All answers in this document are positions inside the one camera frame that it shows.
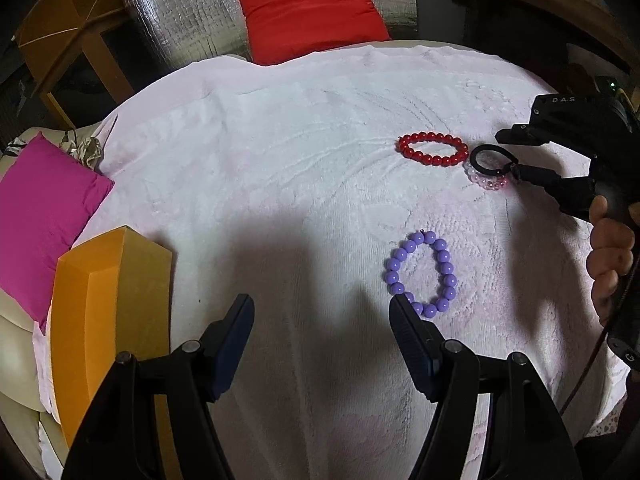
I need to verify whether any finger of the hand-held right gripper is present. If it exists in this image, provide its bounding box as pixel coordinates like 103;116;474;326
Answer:
514;164;598;222
495;122;556;147

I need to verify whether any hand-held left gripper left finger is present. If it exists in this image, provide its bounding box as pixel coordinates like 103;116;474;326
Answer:
61;293;256;480

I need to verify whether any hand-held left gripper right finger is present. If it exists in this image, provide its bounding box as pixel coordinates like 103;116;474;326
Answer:
388;294;583;480

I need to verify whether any black hair tie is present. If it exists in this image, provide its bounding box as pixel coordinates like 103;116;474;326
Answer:
470;143;523;183

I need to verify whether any clear pink bead bracelet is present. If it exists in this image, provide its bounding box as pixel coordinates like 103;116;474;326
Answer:
462;160;513;193

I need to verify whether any purple bead bracelet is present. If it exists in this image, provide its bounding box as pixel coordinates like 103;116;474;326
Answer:
382;230;458;318

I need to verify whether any red bead bracelet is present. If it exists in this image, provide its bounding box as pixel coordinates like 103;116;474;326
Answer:
397;131;470;168

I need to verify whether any person's right hand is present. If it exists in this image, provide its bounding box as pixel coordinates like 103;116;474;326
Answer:
587;195;638;326

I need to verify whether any orange cardboard box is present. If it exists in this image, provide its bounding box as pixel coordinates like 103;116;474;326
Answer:
50;226;183;480

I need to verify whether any white textured towel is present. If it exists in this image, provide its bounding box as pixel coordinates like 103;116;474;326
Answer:
32;42;633;480

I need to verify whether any magenta pillow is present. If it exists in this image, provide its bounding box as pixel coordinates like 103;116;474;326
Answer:
0;132;116;336

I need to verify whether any red pillow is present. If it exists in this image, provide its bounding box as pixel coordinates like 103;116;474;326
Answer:
234;0;392;66

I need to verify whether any grey crumpled wrapper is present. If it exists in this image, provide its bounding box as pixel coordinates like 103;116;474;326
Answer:
60;130;106;166

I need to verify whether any pale pink bedsheet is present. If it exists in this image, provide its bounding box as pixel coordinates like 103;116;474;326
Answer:
92;55;261;136

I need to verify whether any silver foil insulation sheet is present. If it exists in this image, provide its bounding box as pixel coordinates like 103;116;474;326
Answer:
117;0;418;68

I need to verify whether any wooden side table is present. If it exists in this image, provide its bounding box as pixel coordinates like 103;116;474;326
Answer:
14;0;138;131

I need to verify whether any wooden furniture frame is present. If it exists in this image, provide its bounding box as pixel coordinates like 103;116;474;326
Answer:
415;0;640;111

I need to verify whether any black cable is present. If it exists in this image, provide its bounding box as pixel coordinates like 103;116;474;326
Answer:
559;255;640;416

